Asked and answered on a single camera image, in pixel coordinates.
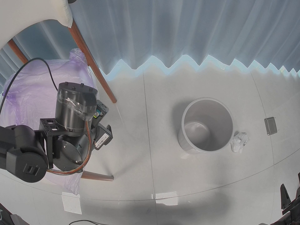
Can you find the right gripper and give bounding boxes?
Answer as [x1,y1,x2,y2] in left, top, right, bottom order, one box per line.
[280,172,300,221]

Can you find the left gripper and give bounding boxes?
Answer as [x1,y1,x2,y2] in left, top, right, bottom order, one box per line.
[90,123,113,151]

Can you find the clear plastic wrapper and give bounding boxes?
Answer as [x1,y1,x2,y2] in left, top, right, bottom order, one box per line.
[230,131,249,153]

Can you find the purple plastic bag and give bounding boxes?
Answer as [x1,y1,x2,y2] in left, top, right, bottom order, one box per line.
[1,48,99,195]

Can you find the pale grey trash bin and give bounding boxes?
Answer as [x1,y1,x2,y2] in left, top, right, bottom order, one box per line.
[178,97,234,155]

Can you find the white curtain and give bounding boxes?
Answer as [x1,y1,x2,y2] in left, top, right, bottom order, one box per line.
[0,0,300,77]

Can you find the white cushioned wooden chair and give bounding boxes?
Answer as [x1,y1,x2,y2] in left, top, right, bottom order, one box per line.
[0,0,117,181]

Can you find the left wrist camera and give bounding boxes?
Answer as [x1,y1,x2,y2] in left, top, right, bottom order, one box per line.
[92,99,110,127]

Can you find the black cable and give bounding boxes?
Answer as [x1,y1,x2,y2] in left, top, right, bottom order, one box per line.
[69,220,104,225]
[0,58,59,113]

